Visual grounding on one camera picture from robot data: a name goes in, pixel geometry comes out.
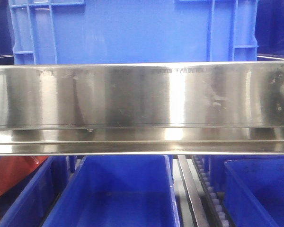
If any blue bin lower shelf centre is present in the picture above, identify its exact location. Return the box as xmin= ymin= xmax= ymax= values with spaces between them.
xmin=44 ymin=155 xmax=180 ymax=227

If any blue bin shelf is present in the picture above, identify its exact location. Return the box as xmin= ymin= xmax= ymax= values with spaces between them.
xmin=223 ymin=158 xmax=284 ymax=227
xmin=0 ymin=156 xmax=71 ymax=227
xmin=44 ymin=155 xmax=180 ymax=227

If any ribbed blue crate on shelf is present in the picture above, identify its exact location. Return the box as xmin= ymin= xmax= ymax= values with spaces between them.
xmin=9 ymin=0 xmax=258 ymax=64

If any blue bin lower shelf right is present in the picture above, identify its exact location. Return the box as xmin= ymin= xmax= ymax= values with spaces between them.
xmin=223 ymin=158 xmax=284 ymax=227

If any blue bin lower shelf left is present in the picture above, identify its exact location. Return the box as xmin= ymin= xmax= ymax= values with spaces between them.
xmin=0 ymin=156 xmax=71 ymax=227

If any red object in lower bin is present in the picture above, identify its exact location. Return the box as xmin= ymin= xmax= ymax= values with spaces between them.
xmin=0 ymin=156 xmax=48 ymax=196

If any stainless steel shelf rail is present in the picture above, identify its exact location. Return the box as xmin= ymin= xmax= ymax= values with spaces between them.
xmin=0 ymin=61 xmax=284 ymax=156

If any roller track rail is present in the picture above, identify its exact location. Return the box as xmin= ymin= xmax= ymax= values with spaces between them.
xmin=174 ymin=155 xmax=235 ymax=227

